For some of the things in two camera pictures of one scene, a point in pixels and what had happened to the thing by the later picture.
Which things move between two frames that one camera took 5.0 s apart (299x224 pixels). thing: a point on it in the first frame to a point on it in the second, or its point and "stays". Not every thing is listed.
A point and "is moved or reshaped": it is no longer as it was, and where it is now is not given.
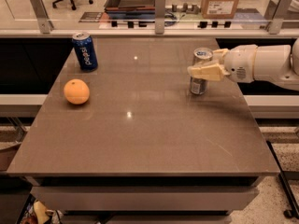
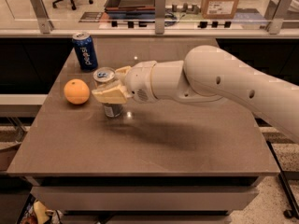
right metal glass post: (278, 8) stays
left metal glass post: (45, 23) stays
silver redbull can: (198, 86) is moved or reshaped
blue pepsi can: (86, 51) stays
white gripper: (240, 63) to (139, 79)
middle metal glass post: (160, 12) stays
